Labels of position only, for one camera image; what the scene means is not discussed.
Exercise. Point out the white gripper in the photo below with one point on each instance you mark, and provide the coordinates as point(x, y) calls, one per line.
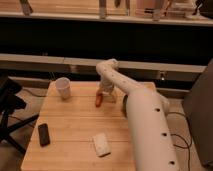
point(107, 86)

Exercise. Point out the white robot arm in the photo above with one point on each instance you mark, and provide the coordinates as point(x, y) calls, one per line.
point(146, 114)

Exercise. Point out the green bowl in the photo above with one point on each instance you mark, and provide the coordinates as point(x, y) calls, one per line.
point(124, 105)

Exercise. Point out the white paper cup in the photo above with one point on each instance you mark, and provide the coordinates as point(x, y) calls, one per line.
point(63, 87)

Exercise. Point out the dark cabinet at right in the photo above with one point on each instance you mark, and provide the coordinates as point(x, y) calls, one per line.
point(198, 107)

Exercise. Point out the black tripod stand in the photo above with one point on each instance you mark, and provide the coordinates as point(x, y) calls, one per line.
point(9, 102)

